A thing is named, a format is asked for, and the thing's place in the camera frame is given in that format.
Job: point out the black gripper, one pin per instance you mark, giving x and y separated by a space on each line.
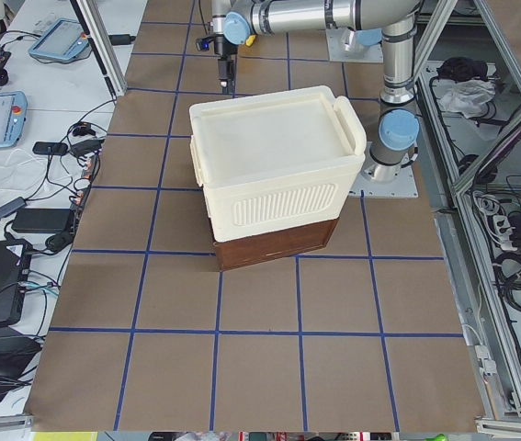
220 45

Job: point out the dark brown wooden drawer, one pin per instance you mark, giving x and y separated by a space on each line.
270 246

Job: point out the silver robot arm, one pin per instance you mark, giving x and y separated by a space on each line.
356 29

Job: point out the yellow plush dinosaur toy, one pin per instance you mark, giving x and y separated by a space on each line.
250 41

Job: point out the upper blue teach pendant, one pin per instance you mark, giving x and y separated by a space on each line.
63 42

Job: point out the white crumpled cloth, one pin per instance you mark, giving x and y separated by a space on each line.
470 99

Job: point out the black power adapter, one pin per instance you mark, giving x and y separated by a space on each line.
41 220

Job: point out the aluminium frame post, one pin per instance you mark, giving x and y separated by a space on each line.
89 17

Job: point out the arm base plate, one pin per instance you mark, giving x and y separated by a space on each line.
385 181
346 45

